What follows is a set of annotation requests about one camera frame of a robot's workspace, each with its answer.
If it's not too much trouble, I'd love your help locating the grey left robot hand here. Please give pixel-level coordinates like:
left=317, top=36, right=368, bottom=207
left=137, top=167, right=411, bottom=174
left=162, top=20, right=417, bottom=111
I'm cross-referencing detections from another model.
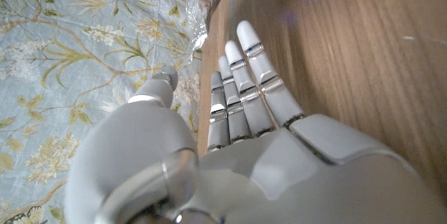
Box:
left=64, top=20, right=447, bottom=224

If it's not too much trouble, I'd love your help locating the floral print backdrop cloth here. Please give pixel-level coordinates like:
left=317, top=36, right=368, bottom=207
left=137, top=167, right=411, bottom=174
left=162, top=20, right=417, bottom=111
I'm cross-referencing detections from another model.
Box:
left=0, top=0, right=210, bottom=224

